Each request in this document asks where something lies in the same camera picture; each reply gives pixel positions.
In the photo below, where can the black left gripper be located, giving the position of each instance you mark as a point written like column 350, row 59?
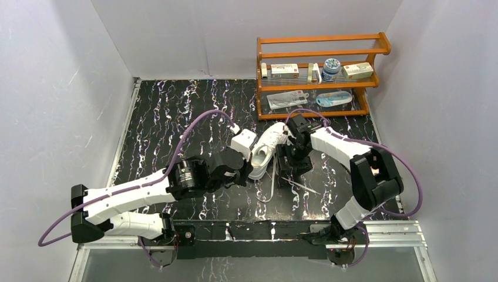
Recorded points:
column 241, row 167

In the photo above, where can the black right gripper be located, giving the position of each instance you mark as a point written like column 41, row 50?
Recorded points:
column 303, row 165

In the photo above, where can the white shoelace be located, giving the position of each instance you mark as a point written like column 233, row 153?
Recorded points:
column 273, row 178

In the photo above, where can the white sneaker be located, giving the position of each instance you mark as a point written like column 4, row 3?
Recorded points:
column 265, row 148

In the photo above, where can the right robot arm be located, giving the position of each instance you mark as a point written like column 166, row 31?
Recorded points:
column 374, row 176

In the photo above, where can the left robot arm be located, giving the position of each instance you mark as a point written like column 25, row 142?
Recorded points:
column 110, row 210

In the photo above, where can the white flat packet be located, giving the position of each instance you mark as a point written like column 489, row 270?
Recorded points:
column 287, row 99

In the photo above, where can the blue oval package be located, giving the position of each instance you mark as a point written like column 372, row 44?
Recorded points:
column 331, row 99

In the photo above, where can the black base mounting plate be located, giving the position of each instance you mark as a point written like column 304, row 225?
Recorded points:
column 195, row 239

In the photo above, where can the beige clip item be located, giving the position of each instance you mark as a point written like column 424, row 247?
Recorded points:
column 314, row 74

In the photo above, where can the orange wooden shelf rack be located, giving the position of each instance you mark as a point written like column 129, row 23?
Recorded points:
column 307, row 72

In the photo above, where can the white box on left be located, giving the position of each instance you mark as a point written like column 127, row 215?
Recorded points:
column 284, row 71

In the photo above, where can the white box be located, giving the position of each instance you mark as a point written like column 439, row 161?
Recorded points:
column 284, row 71
column 357, row 71

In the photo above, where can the blue white round jar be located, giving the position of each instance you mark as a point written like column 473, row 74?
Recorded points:
column 330, row 69

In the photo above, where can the white box on right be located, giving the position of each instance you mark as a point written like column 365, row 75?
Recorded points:
column 357, row 71

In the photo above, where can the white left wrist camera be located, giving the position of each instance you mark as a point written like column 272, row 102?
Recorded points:
column 243, row 142

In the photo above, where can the aluminium rail frame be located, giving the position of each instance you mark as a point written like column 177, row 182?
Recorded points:
column 397, row 251

